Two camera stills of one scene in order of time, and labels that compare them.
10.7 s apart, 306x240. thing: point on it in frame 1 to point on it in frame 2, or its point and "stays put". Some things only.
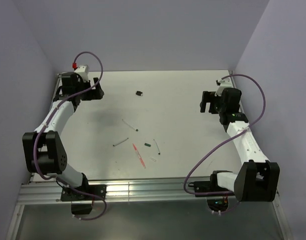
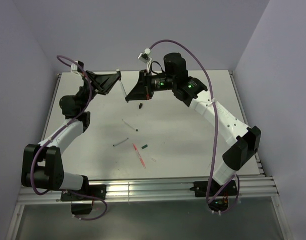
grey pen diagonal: x=116 y=144 stays put
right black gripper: x=206 y=97 to x=143 y=90
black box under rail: x=81 y=208 stays put
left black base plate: x=99 y=190 stays put
